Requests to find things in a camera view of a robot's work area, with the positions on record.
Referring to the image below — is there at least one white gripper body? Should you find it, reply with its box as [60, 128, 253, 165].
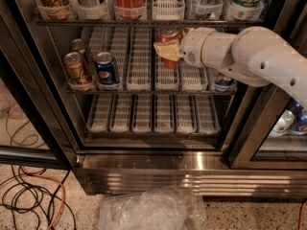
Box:
[180, 27, 215, 68]

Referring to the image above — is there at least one red coke can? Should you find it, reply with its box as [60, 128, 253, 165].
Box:
[158, 27, 182, 69]

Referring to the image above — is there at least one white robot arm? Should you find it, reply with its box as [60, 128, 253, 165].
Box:
[153, 27, 307, 107]

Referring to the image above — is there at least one white can tray under coke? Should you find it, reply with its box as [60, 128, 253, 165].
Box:
[154, 27, 180, 92]

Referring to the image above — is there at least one empty white tray top shelf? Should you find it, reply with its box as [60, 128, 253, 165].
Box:
[152, 0, 185, 21]

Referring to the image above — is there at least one blue silver red bull can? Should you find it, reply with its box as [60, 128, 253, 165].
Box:
[215, 73, 233, 86]

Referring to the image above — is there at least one blue pepsi can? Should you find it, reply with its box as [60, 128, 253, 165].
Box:
[94, 52, 120, 85]

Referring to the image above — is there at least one gold brown can rear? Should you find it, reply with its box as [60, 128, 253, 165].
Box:
[69, 38, 92, 66]

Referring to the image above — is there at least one gold brown can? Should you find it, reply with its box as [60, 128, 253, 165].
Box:
[69, 38, 92, 66]
[63, 52, 91, 84]

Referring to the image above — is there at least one stainless steel fridge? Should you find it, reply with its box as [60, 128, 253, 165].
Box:
[0, 0, 307, 197]

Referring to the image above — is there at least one gold brown can front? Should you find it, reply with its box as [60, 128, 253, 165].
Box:
[63, 52, 91, 84]

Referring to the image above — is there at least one white can right compartment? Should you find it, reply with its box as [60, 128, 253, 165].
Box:
[269, 110, 295, 137]

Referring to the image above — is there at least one blue can right compartment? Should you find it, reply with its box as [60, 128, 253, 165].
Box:
[289, 101, 307, 135]

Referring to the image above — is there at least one gold can top shelf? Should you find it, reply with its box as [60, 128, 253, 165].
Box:
[40, 0, 70, 20]

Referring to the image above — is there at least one open glass fridge door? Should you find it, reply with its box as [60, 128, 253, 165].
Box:
[0, 12, 72, 170]

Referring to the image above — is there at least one clear plastic bag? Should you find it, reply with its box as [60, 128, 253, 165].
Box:
[98, 187, 206, 230]

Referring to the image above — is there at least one middle wire shelf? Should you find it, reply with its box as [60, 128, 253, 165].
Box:
[66, 88, 237, 95]

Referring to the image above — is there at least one wire shelf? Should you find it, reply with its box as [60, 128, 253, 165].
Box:
[35, 18, 262, 28]
[66, 88, 237, 95]

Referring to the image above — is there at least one top wire shelf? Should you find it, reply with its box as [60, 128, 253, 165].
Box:
[35, 18, 262, 28]

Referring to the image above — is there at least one black cable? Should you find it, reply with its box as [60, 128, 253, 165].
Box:
[0, 164, 78, 230]

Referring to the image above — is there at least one orange cable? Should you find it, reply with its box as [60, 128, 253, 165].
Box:
[19, 165, 67, 230]

